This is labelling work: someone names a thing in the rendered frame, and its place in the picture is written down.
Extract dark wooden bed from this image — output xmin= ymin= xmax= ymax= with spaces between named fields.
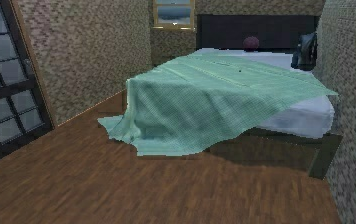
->
xmin=121 ymin=13 xmax=344 ymax=180

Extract mint green blanket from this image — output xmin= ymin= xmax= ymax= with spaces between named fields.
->
xmin=97 ymin=53 xmax=339 ymax=157

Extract dark framed glass door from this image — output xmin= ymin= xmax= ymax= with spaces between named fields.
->
xmin=0 ymin=0 xmax=55 ymax=166

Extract dark red ball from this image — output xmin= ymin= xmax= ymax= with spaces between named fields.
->
xmin=242 ymin=36 xmax=261 ymax=52

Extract wooden framed window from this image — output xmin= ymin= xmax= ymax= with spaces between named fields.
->
xmin=152 ymin=0 xmax=196 ymax=31

